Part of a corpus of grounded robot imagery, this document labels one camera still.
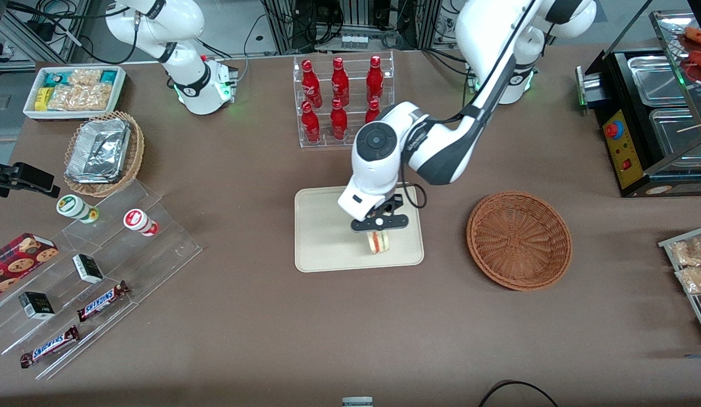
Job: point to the brown round wicker basket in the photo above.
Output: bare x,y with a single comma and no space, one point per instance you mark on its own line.
520,240

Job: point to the teal snack pack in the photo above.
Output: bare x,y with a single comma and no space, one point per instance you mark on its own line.
55,78
108,77

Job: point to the yellow snack pack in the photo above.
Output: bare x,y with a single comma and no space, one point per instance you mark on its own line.
43,99

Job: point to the white rectangular snack bin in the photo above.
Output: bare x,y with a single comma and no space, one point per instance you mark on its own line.
31,113

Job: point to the red lid snack cup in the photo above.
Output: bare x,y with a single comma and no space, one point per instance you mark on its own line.
138,220

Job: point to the clear bag of crackers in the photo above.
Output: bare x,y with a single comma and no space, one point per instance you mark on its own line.
85,77

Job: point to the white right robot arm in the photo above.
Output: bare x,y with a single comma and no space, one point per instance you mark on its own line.
186,68

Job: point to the beige plastic tray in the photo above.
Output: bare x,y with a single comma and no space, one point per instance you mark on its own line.
322,237

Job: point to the tan oval wicker basket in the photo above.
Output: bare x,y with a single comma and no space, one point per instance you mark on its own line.
137,152

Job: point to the clear bag of snacks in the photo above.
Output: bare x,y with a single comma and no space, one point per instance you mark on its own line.
689,251
695,280

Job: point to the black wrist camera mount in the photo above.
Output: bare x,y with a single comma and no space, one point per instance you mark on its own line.
393,204

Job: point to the aluminium foil tray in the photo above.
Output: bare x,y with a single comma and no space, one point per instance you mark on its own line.
99,150

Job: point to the red cola bottle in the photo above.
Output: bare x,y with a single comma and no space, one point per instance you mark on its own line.
338,121
311,124
375,79
372,113
311,85
340,82

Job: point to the steel food pan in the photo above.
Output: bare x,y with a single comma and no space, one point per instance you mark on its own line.
656,79
675,138

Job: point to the black camera clamp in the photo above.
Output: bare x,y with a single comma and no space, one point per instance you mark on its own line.
28,176

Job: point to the clear acrylic bottle rack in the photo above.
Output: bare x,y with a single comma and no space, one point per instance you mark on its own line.
328,141

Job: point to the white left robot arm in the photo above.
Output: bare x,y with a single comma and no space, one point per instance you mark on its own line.
441,152

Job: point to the large clear cracker bag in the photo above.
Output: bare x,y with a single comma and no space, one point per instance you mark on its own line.
82,97

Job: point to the triangular sandwich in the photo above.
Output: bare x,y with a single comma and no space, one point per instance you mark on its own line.
379,242

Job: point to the red tartan cookie box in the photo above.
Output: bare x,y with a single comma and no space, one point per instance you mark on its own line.
14,265

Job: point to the orange fried food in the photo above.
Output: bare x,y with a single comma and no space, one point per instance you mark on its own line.
700,59

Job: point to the black food warmer machine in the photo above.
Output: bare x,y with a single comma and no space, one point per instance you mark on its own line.
610,85

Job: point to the grey device edge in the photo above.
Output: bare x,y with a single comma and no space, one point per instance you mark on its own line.
357,402

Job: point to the white power strip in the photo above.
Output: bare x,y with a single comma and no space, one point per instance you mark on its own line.
354,42

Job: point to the red emergency stop button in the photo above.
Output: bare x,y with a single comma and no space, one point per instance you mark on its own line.
614,130

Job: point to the aluminium frame structure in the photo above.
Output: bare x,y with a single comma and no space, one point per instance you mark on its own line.
39,34

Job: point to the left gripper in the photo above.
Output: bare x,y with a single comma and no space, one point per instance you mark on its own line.
387,207

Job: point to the green lid snack cup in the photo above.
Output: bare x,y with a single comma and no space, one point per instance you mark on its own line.
73,207

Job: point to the small black box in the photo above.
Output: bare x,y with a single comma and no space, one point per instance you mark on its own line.
37,306
87,269

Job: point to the snickers bar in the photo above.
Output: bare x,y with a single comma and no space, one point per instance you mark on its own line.
48,347
102,302

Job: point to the clear acrylic stepped display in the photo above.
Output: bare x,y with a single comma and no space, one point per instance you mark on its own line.
158,254

